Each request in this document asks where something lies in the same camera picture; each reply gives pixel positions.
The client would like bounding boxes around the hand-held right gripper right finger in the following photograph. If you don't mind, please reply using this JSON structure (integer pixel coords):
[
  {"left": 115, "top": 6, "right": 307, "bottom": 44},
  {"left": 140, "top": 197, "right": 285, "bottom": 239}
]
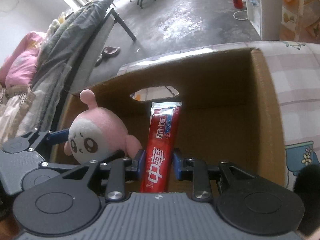
[{"left": 173, "top": 148, "right": 254, "bottom": 202}]

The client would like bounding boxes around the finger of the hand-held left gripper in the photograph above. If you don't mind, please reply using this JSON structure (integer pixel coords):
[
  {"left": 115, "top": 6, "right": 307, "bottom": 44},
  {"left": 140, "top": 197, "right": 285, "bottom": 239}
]
[
  {"left": 21, "top": 129, "right": 71, "bottom": 151},
  {"left": 39, "top": 150, "right": 125, "bottom": 174}
]

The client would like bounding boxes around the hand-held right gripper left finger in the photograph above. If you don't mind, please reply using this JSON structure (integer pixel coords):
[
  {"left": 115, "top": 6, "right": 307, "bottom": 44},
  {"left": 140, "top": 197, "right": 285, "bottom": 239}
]
[{"left": 59, "top": 149, "right": 146, "bottom": 203}]

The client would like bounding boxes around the red toothpaste tube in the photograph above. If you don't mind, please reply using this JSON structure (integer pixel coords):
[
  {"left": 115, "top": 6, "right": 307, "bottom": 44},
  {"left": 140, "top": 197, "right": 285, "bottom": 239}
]
[{"left": 140, "top": 101, "right": 182, "bottom": 193}]

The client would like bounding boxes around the pink plush toy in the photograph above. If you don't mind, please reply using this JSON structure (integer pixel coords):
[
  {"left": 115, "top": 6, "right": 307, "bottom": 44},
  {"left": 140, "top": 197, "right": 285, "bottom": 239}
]
[{"left": 64, "top": 89, "right": 143, "bottom": 165}]

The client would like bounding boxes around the brown cardboard box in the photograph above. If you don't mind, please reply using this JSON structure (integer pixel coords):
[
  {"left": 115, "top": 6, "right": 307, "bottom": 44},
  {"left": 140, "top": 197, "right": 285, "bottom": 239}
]
[{"left": 49, "top": 47, "right": 287, "bottom": 194}]

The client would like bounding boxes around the beige floral bedding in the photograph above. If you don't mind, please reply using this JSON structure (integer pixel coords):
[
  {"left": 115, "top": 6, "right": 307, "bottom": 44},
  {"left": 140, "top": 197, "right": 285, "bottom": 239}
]
[{"left": 0, "top": 85, "right": 53, "bottom": 145}]

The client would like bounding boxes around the pink quilt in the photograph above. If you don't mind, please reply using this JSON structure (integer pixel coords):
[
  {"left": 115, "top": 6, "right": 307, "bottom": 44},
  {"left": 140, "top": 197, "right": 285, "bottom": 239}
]
[{"left": 0, "top": 31, "right": 47, "bottom": 89}]

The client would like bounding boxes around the grey blanket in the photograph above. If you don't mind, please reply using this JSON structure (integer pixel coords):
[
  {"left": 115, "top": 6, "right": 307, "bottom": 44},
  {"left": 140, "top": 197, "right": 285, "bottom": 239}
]
[{"left": 32, "top": 0, "right": 113, "bottom": 120}]

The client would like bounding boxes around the folding bed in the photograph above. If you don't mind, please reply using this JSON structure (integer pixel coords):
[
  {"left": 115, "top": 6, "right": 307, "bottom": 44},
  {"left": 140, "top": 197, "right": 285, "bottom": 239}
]
[{"left": 45, "top": 0, "right": 138, "bottom": 155}]

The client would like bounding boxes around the plaid tablecloth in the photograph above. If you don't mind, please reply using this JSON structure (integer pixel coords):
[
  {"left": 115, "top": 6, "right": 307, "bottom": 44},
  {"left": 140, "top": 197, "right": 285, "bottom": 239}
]
[{"left": 116, "top": 41, "right": 320, "bottom": 205}]

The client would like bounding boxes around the white cabinet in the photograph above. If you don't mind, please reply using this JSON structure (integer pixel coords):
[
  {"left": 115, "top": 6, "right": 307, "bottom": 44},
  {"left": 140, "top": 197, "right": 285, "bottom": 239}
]
[{"left": 242, "top": 0, "right": 284, "bottom": 40}]

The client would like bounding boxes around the white cable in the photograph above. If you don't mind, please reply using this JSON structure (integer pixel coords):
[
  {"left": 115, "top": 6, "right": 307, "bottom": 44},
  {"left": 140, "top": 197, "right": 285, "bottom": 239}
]
[{"left": 234, "top": 9, "right": 250, "bottom": 22}]

